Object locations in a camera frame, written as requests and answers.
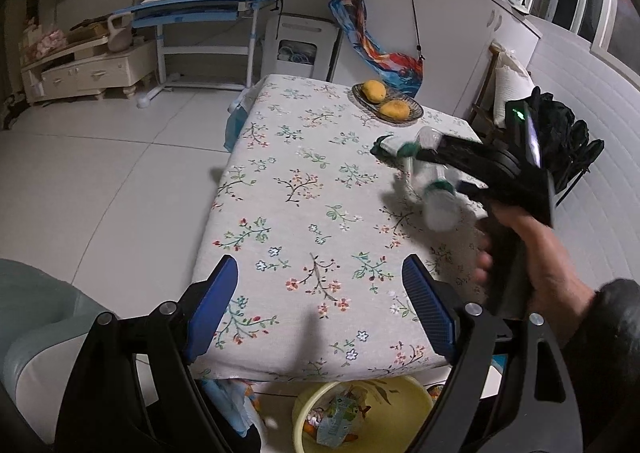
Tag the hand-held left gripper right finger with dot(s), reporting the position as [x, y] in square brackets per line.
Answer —
[430, 308]

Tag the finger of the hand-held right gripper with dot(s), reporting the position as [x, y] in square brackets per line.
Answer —
[460, 153]
[472, 192]

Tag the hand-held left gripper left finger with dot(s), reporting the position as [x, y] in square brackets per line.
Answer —
[212, 313]

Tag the clear bottle green cap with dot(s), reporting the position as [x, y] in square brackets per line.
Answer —
[440, 210]

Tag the yellow plastic basin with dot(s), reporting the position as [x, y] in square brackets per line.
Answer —
[400, 398]

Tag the blue milk carton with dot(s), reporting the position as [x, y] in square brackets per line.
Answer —
[335, 420]

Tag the person's right forearm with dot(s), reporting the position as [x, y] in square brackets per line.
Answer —
[615, 333]

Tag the person's right hand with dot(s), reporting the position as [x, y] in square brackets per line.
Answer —
[555, 278]

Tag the wooden chair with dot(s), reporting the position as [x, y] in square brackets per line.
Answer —
[484, 115]

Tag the black jacket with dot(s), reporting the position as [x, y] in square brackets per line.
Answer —
[560, 123]

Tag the yellow mango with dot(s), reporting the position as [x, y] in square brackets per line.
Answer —
[374, 90]
[395, 109]

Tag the white pillow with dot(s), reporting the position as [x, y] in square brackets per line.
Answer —
[510, 83]

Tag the blue printed cover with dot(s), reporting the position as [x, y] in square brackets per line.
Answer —
[235, 408]
[236, 125]

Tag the colourful painted bag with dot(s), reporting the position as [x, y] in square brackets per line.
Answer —
[400, 70]

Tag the glass fruit dish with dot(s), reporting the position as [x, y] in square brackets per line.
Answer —
[357, 93]

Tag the floral tablecloth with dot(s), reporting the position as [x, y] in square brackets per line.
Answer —
[310, 183]

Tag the pale green chair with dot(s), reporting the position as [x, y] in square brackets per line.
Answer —
[30, 333]

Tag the white storage stool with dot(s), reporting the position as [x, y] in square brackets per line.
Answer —
[305, 30]

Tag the white television cabinet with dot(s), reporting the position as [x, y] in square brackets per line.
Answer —
[85, 73]

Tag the beige kettlebell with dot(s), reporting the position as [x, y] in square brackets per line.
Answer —
[120, 35]

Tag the blue study desk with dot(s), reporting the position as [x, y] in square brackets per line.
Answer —
[200, 8]

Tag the pink flower bouquet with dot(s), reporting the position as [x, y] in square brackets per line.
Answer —
[47, 43]

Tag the white wall cabinet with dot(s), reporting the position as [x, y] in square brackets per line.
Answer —
[450, 23]

